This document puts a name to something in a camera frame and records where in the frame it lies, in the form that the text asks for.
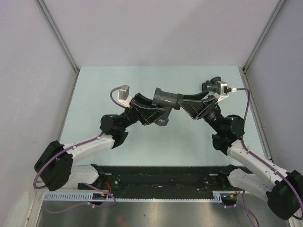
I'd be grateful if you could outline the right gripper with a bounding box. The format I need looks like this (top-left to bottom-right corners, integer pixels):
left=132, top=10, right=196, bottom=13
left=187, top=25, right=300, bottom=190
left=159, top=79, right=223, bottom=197
left=175, top=90, right=223, bottom=134

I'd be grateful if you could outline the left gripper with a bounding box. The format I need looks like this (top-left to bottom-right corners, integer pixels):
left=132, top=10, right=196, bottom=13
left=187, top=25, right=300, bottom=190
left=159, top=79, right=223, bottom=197
left=119, top=93, right=169, bottom=131

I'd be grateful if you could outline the large grey pipe adapter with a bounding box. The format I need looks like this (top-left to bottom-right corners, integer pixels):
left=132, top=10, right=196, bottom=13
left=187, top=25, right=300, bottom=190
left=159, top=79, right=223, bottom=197
left=151, top=87, right=183, bottom=110

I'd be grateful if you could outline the grey pipe tee fitting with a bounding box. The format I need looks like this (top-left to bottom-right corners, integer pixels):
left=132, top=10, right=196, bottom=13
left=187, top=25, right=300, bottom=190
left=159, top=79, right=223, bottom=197
left=155, top=108, right=171, bottom=127

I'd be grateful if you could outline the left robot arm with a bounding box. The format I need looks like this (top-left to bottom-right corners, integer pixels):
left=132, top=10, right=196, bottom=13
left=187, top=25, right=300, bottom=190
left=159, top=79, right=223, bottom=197
left=33, top=87, right=172, bottom=192

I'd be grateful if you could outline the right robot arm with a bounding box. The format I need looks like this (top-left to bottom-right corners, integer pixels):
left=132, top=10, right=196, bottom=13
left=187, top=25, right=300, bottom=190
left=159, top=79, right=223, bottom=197
left=178, top=91, right=303, bottom=220

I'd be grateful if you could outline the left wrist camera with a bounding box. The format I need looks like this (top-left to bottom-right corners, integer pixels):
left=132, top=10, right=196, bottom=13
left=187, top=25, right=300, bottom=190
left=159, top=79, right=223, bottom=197
left=117, top=85, right=132, bottom=107

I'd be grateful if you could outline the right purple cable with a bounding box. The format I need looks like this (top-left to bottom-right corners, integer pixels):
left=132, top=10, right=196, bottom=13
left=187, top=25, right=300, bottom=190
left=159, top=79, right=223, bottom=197
left=233, top=87, right=303, bottom=225

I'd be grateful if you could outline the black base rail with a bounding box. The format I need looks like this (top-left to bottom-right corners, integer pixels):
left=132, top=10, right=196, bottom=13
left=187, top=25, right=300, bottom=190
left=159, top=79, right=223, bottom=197
left=92, top=165, right=242, bottom=198

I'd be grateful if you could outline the white slotted cable duct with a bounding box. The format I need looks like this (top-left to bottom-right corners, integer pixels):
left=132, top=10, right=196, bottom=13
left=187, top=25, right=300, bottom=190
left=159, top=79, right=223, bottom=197
left=43, top=191, right=236, bottom=203

